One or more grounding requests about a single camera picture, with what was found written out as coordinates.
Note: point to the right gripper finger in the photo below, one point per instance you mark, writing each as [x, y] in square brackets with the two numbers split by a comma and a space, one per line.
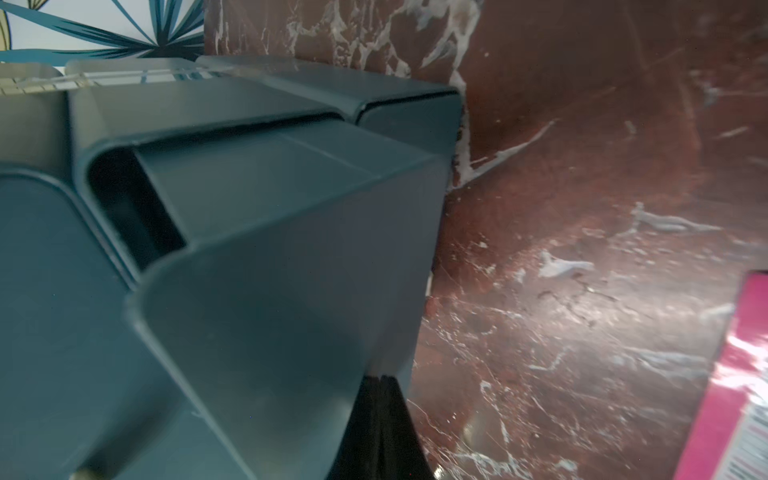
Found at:
[380, 441]

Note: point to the teal drawer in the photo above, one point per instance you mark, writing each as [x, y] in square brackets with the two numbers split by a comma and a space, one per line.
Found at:
[79, 390]
[275, 268]
[429, 123]

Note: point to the teal top drawer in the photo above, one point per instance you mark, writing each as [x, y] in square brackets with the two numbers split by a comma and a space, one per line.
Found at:
[79, 390]

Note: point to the pink seed bag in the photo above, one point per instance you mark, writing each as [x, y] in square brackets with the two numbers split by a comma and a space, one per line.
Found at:
[728, 439]

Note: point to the teal drawer cabinet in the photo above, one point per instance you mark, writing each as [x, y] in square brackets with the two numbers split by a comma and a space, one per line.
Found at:
[63, 123]

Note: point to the teal bottom drawer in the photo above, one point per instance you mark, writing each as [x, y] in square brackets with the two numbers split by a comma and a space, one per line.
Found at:
[429, 123]

